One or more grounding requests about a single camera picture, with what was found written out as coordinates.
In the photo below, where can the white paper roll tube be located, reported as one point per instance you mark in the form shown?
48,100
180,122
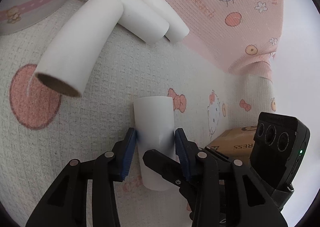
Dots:
142,21
67,63
178,30
154,122

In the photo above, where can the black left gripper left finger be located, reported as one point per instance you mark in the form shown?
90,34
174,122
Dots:
65,201

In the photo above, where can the pink Hello Kitty mat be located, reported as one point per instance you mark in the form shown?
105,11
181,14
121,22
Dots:
219,77

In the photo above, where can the black camera module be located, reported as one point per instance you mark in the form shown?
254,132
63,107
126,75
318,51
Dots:
280,142

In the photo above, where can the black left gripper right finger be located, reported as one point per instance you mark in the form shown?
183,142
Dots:
222,191

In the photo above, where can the brown cardboard box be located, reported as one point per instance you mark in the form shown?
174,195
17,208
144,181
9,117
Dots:
234,143

